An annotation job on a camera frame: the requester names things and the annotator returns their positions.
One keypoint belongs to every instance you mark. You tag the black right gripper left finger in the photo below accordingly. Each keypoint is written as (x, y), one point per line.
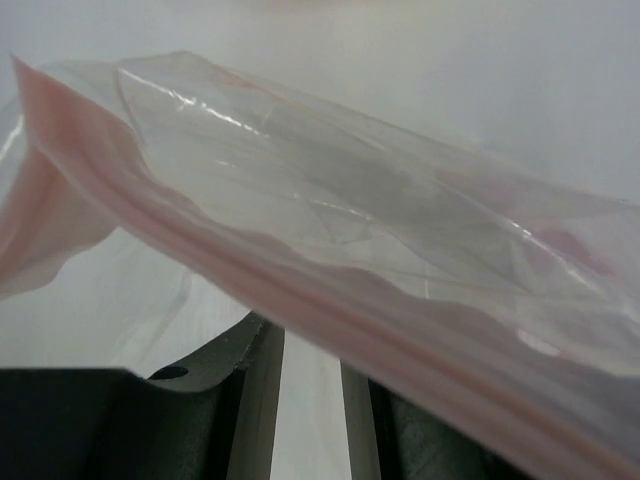
(209, 415)

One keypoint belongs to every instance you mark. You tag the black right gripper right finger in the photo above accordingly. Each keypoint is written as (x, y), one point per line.
(391, 438)

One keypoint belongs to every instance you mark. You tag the clear zip top bag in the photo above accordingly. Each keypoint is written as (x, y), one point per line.
(504, 303)

